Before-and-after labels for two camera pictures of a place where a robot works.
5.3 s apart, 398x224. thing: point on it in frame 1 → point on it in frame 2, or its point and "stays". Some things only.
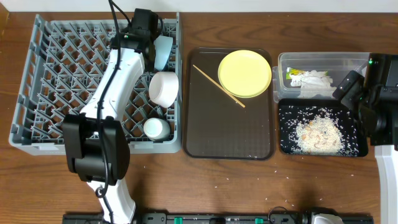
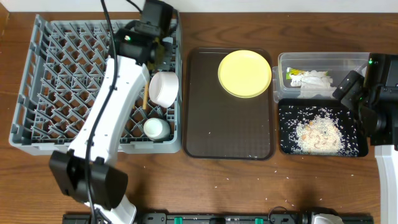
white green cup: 156,129 stays
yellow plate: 244,73 stays
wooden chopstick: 218,87 → 145,97
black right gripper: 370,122 stays
